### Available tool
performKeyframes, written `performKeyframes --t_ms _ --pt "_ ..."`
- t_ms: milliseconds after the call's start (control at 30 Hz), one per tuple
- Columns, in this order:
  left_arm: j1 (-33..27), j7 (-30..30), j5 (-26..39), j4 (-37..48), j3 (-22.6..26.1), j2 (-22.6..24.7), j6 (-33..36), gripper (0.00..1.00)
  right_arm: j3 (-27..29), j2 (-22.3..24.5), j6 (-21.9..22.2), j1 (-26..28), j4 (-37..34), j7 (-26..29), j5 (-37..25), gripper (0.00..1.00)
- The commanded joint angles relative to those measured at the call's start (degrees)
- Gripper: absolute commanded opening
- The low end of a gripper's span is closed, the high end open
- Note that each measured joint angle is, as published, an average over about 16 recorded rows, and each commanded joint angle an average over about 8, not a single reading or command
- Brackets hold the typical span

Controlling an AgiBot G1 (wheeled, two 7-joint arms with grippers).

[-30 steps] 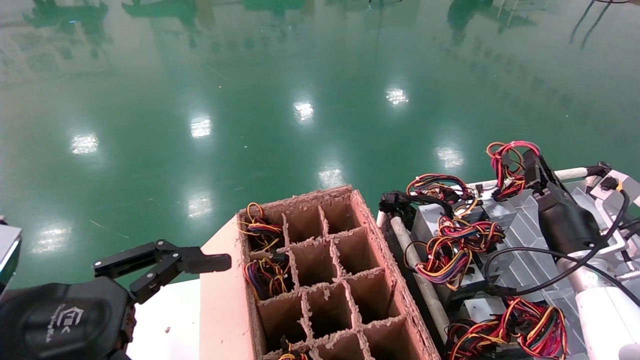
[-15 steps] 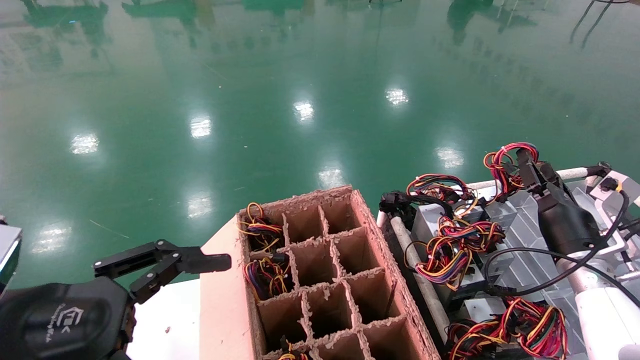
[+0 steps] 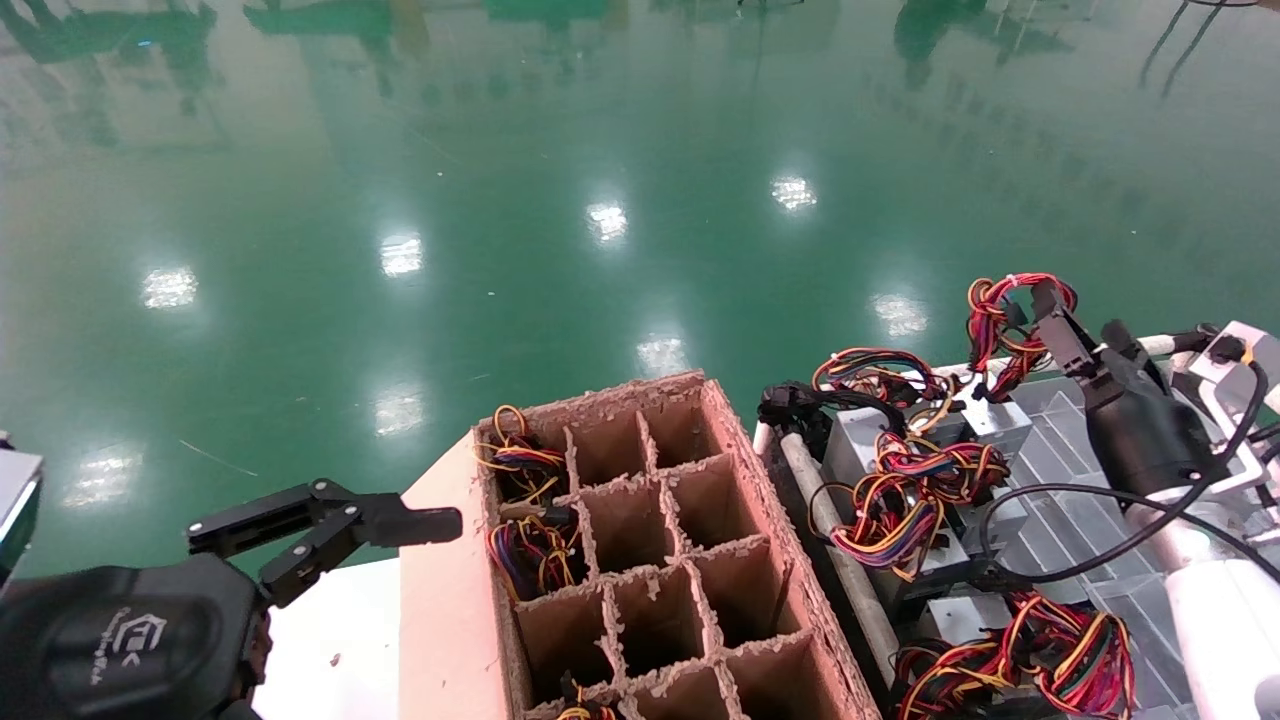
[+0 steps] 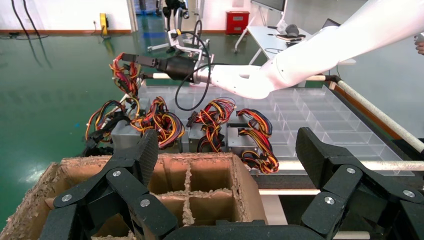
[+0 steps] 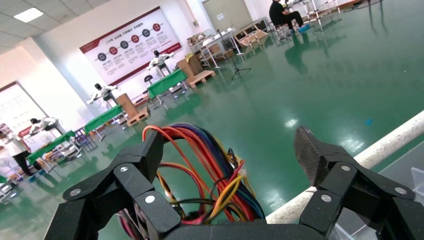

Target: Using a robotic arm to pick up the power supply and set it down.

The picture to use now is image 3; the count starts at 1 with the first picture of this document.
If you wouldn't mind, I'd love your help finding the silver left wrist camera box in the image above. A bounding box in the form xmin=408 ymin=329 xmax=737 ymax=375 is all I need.
xmin=0 ymin=448 xmax=45 ymax=591

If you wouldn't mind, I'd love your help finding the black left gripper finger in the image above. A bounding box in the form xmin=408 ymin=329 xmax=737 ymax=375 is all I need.
xmin=186 ymin=478 xmax=465 ymax=609

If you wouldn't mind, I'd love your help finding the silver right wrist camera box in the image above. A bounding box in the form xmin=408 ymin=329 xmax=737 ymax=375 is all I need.
xmin=1168 ymin=320 xmax=1280 ymax=491

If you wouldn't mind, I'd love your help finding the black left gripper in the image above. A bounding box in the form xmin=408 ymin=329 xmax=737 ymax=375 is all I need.
xmin=0 ymin=555 xmax=273 ymax=720

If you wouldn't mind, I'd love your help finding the brown cardboard divider box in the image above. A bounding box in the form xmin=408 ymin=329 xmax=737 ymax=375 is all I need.
xmin=400 ymin=370 xmax=883 ymax=720

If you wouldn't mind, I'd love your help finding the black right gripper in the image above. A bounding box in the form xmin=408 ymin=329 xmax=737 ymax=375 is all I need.
xmin=1029 ymin=279 xmax=1227 ymax=499

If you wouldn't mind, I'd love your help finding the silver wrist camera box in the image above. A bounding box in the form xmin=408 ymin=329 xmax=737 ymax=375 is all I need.
xmin=0 ymin=448 xmax=45 ymax=591
xmin=1168 ymin=320 xmax=1280 ymax=491

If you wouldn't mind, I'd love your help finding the clear plastic compartment tray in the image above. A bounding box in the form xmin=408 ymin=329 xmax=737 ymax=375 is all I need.
xmin=1000 ymin=375 xmax=1280 ymax=720

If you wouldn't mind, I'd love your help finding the silver power supply with wires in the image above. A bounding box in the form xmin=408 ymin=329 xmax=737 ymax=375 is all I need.
xmin=808 ymin=430 xmax=1031 ymax=611
xmin=487 ymin=503 xmax=589 ymax=604
xmin=758 ymin=347 xmax=961 ymax=491
xmin=473 ymin=403 xmax=573 ymax=506
xmin=555 ymin=672 xmax=623 ymax=720
xmin=940 ymin=272 xmax=1079 ymax=461
xmin=890 ymin=588 xmax=1138 ymax=720

